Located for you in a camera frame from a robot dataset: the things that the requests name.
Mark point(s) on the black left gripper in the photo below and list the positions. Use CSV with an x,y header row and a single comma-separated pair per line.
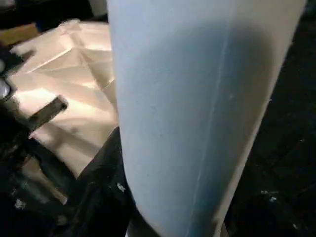
x,y
14,118

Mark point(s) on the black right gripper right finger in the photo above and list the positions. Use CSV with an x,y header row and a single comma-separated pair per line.
x,y
271,209

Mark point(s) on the white plastic table leg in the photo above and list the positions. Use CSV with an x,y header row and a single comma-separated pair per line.
x,y
185,111

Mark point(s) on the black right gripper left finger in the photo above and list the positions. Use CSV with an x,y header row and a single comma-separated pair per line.
x,y
103,192

